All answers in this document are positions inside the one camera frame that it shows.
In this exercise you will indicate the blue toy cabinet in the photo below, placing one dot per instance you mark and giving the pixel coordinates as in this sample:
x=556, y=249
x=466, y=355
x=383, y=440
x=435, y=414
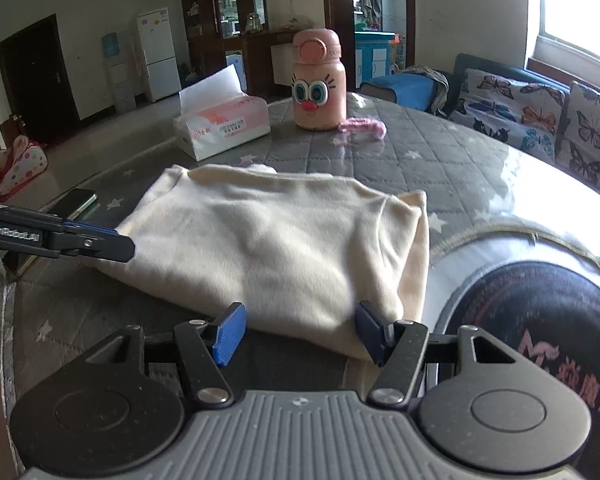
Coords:
x=375, y=55

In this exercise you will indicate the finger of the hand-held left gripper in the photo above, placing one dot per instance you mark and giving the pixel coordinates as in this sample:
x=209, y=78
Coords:
x=97, y=240

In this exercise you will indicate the white refrigerator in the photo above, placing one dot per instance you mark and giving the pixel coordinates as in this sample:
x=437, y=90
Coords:
x=156, y=55

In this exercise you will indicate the blue sofa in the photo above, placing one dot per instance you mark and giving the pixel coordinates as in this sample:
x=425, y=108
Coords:
x=410, y=87

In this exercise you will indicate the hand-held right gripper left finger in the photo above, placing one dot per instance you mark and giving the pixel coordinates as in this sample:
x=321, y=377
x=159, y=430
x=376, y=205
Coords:
x=230, y=332

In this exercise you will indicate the tissue pack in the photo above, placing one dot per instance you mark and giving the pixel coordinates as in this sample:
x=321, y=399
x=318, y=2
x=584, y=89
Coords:
x=222, y=120

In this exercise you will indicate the smartphone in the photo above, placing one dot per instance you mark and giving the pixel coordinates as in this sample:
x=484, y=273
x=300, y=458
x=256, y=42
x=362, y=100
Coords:
x=62, y=210

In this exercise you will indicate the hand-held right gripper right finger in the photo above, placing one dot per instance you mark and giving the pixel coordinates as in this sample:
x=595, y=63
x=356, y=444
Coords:
x=369, y=327

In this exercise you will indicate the cream garment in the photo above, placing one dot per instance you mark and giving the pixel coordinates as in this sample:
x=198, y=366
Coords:
x=270, y=250

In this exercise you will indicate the dark wooden display cabinet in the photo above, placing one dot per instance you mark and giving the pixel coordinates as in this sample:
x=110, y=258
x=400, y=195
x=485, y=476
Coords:
x=225, y=20

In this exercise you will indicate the polka dot play tent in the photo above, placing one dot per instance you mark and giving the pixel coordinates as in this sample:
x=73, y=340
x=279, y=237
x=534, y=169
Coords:
x=17, y=162

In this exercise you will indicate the butterfly print cushion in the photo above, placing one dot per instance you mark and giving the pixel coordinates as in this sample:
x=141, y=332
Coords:
x=512, y=107
x=587, y=135

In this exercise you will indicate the pink cartoon-face bottle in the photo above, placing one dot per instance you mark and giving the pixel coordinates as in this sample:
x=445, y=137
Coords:
x=317, y=80

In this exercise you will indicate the water dispenser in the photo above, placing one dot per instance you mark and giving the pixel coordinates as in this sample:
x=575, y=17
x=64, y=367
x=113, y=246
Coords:
x=115, y=72

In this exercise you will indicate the grey cloth on sofa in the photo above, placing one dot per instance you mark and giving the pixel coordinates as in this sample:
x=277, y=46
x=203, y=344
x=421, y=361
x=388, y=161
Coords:
x=432, y=82

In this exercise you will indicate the dark wooden door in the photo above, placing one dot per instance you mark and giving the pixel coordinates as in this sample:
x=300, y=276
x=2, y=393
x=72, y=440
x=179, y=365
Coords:
x=35, y=82

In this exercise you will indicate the black round printed mat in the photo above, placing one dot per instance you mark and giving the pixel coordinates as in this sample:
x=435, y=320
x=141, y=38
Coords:
x=545, y=340

